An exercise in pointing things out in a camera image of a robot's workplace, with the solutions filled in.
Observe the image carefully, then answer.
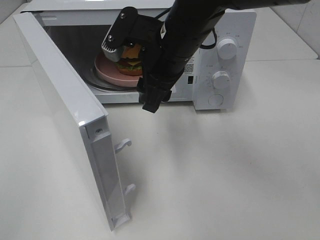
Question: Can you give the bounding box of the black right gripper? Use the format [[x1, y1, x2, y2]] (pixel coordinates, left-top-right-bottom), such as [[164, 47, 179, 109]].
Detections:
[[124, 14, 180, 113]]

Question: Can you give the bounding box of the burger with lettuce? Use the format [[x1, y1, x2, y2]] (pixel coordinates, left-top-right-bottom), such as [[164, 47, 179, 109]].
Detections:
[[115, 44, 143, 76]]

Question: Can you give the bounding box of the pink speckled plate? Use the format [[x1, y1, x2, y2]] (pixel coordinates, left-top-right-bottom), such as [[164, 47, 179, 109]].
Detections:
[[94, 52, 142, 88]]

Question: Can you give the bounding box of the white round door button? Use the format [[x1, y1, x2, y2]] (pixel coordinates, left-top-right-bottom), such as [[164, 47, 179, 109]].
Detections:
[[208, 94, 224, 106]]

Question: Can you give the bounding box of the white microwave knob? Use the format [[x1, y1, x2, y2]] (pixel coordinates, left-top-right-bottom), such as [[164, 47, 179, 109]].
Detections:
[[216, 37, 238, 60], [211, 71, 231, 89]]

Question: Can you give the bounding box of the white microwave door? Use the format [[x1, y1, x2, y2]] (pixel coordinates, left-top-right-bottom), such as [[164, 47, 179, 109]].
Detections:
[[13, 12, 135, 230]]

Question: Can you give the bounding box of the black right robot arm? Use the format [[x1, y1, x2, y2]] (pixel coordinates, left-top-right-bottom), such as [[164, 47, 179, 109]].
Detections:
[[126, 0, 305, 113]]

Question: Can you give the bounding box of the white microwave oven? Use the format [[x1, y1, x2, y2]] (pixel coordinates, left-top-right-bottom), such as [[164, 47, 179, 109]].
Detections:
[[21, 0, 257, 110]]

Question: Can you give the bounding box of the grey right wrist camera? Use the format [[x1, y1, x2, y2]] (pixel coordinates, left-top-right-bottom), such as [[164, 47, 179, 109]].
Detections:
[[101, 6, 139, 62]]

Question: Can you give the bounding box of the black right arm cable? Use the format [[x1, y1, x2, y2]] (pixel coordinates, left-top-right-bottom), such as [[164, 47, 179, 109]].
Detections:
[[154, 7, 219, 51]]

